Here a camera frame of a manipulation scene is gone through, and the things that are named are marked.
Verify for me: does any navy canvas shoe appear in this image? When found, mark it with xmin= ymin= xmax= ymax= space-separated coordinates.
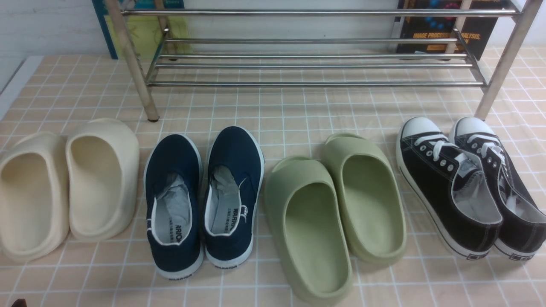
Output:
xmin=143 ymin=134 xmax=204 ymax=280
xmin=202 ymin=126 xmax=264 ymax=269

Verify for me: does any metal shoe rack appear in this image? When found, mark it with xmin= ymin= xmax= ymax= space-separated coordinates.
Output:
xmin=104 ymin=0 xmax=543 ymax=122

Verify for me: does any left green foam slipper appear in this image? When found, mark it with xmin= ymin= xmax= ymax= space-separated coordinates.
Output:
xmin=263 ymin=156 xmax=352 ymax=306

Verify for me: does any green foam slipper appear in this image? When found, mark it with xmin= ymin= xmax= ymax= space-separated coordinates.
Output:
xmin=263 ymin=156 xmax=352 ymax=306
xmin=320 ymin=133 xmax=407 ymax=265

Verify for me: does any right green foam slipper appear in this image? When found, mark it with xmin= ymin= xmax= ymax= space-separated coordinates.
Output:
xmin=320 ymin=133 xmax=407 ymax=265

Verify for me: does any right cream foam slipper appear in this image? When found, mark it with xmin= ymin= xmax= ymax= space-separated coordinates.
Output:
xmin=66 ymin=118 xmax=140 ymax=242

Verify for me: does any cream foam slipper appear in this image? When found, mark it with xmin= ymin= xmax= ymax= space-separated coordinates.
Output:
xmin=0 ymin=132 xmax=70 ymax=263
xmin=66 ymin=118 xmax=140 ymax=242

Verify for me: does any blue yellow book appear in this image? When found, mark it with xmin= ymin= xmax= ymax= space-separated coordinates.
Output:
xmin=92 ymin=0 xmax=189 ymax=59

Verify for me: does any left black canvas sneaker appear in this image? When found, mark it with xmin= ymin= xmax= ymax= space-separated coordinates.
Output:
xmin=395 ymin=117 xmax=503 ymax=261

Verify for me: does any black canvas sneaker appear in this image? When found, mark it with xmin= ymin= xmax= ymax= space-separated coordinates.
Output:
xmin=449 ymin=117 xmax=546 ymax=261
xmin=395 ymin=117 xmax=503 ymax=261

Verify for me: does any black orange book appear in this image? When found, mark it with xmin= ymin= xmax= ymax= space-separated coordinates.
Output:
xmin=390 ymin=0 xmax=498 ymax=60

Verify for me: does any left cream foam slipper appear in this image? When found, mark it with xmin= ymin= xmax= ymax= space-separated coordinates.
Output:
xmin=0 ymin=132 xmax=70 ymax=263

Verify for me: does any right black canvas sneaker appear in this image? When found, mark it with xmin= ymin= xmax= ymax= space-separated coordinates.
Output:
xmin=449 ymin=117 xmax=546 ymax=261

